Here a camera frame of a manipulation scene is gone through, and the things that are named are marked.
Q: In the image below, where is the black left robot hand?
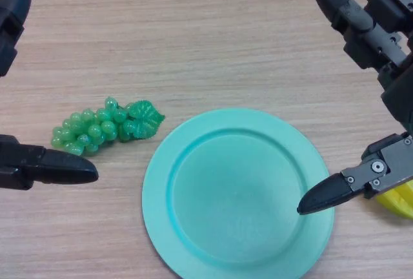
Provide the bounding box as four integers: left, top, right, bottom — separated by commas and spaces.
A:
0, 0, 99, 191

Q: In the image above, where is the green plastic grape bunch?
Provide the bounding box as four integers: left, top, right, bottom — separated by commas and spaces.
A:
50, 96, 166, 156

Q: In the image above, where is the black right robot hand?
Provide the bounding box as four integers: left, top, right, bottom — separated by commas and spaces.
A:
296, 0, 413, 216

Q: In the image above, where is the teal round plate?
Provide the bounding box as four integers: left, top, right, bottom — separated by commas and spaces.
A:
141, 107, 336, 279

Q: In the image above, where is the yellow plastic starfruit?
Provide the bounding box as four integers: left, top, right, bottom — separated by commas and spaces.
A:
376, 181, 413, 219

